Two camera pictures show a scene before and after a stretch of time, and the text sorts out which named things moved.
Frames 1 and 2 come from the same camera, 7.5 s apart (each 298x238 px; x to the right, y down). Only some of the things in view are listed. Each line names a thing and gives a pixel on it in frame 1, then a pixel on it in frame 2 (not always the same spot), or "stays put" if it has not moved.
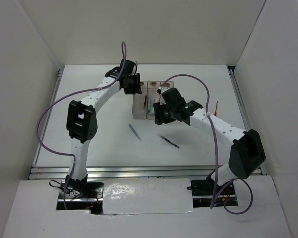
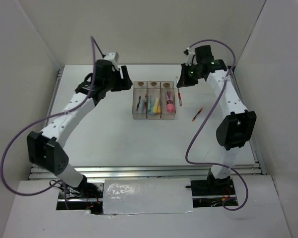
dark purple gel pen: x=178 y=147 to x=138 y=102
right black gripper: x=159 y=118 to x=184 y=81
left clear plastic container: x=139 y=102 stays put
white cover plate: x=149 y=195 stays put
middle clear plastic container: x=153 y=96 stays put
